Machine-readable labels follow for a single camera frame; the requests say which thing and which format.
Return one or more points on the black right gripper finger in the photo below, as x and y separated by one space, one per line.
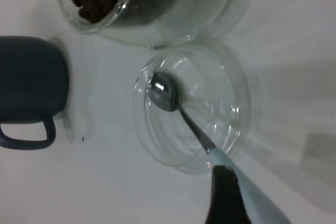
225 197

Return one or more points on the dark grey ceramic mug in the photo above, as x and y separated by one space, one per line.
31 77

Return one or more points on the clear glass cup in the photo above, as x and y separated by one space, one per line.
210 11

